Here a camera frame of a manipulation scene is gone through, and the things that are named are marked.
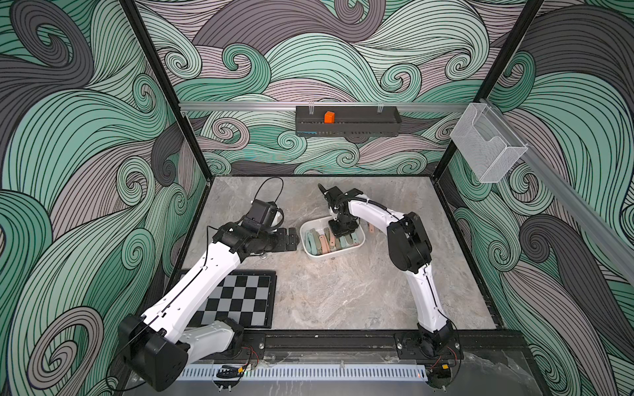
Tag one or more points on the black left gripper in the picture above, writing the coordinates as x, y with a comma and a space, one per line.
281, 245

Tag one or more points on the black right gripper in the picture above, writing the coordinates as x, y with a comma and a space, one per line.
340, 232

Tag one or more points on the white storage box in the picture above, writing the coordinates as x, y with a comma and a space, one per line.
319, 241

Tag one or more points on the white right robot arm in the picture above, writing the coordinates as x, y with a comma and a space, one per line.
409, 249

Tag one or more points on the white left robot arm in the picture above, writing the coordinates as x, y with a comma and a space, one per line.
157, 345

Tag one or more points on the black white checkerboard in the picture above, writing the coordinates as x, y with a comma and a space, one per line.
245, 296

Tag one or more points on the orange block on shelf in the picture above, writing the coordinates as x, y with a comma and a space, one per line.
329, 118

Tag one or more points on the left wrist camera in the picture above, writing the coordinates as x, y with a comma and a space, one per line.
264, 216

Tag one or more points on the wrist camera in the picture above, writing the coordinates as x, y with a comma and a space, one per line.
334, 197
264, 216

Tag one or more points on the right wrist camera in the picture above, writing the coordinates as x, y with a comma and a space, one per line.
334, 197

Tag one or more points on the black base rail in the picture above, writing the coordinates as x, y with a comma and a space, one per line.
402, 343

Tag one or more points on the black wall shelf tray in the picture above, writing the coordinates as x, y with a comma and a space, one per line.
350, 122

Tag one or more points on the aluminium wall rail back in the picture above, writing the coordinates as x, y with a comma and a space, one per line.
251, 106

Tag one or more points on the aluminium wall rail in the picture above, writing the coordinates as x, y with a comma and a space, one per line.
251, 106
614, 248

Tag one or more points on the white slotted cable duct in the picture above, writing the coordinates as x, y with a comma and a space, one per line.
338, 372

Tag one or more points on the clear acrylic wall holder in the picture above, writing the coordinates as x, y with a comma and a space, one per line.
487, 142

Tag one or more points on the black right corner post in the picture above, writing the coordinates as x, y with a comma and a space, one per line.
511, 44

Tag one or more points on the aluminium wall rail right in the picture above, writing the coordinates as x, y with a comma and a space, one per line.
614, 248

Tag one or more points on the black corner frame post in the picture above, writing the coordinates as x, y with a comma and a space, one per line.
142, 35

